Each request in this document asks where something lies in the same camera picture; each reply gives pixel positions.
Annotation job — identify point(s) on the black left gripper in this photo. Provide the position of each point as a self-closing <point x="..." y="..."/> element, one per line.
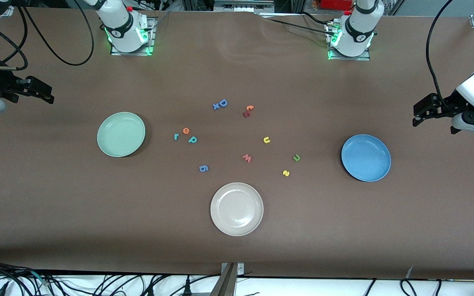
<point x="448" y="105"/>

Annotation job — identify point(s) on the green foam letter n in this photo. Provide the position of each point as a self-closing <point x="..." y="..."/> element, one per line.
<point x="299" y="157"/>

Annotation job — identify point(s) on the teal foam letter d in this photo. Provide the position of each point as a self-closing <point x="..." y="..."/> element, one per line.
<point x="189" y="139"/>

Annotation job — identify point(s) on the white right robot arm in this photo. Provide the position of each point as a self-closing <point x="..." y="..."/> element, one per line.
<point x="121" y="28"/>

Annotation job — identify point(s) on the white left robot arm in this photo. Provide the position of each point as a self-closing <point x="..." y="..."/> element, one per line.
<point x="358" y="33"/>

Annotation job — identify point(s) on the blue plate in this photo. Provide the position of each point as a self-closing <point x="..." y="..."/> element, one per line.
<point x="365" y="158"/>

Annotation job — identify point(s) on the mint green plate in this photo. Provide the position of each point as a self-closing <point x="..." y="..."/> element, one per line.
<point x="121" y="135"/>

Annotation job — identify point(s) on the red background object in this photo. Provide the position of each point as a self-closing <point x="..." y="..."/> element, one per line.
<point x="335" y="4"/>

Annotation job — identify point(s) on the white paper tag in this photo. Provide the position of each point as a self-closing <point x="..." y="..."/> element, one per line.
<point x="410" y="272"/>

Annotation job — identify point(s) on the blue foam number 6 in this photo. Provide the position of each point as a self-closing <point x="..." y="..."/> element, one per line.
<point x="200" y="167"/>

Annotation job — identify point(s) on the blue foam letter D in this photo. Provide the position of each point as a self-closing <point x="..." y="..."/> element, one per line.
<point x="220" y="102"/>

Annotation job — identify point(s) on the pink foam letter w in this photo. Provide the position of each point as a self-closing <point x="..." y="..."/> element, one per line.
<point x="247" y="158"/>

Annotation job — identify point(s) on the beige plate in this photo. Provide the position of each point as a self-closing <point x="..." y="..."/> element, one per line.
<point x="237" y="209"/>

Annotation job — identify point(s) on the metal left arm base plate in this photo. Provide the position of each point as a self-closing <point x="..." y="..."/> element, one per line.
<point x="356" y="58"/>

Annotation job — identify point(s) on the aluminium profile with bracket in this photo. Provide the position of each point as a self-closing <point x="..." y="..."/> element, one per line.
<point x="226" y="283"/>

